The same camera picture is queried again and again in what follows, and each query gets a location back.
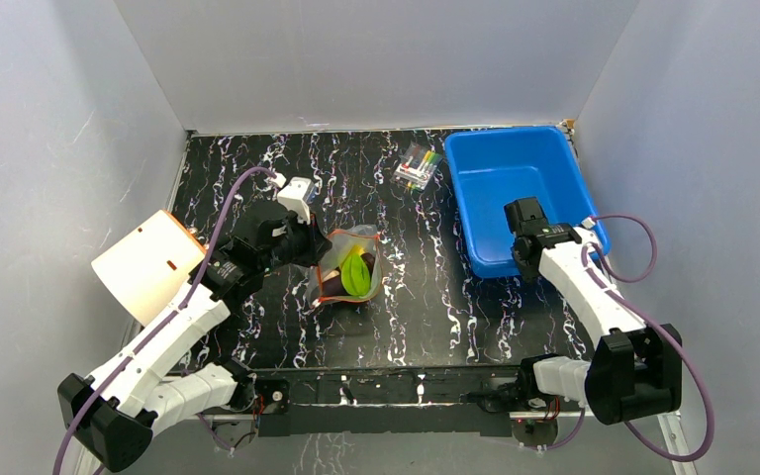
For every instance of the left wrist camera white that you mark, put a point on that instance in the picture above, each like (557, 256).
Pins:
(296, 196)

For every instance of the small clear marker box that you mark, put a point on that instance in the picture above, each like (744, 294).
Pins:
(417, 167)

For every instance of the purple toy eggplant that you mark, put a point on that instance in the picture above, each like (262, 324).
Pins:
(336, 287)

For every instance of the green toy leaf vegetable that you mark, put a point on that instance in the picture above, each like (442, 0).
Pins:
(354, 267)

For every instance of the clear zip bag orange zipper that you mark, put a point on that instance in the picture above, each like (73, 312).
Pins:
(361, 238)

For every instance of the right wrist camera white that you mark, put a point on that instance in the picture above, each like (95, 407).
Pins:
(588, 223)

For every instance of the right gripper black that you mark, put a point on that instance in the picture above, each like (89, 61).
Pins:
(525, 218)

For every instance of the black marbled table mat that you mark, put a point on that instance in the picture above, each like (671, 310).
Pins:
(431, 310)

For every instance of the white toy garlic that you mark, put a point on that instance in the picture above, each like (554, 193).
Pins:
(332, 274)

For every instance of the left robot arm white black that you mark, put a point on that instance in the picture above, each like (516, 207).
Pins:
(179, 290)

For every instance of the white paper towel roll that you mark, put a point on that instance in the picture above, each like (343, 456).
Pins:
(145, 269)

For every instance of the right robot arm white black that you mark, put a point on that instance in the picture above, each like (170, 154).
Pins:
(635, 371)

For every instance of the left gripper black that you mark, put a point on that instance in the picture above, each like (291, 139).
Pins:
(317, 244)

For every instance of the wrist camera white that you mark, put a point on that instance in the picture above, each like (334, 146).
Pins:
(588, 223)
(296, 196)

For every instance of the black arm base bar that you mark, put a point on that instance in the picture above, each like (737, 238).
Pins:
(491, 400)

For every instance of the blue plastic bin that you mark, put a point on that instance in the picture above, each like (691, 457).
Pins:
(490, 169)

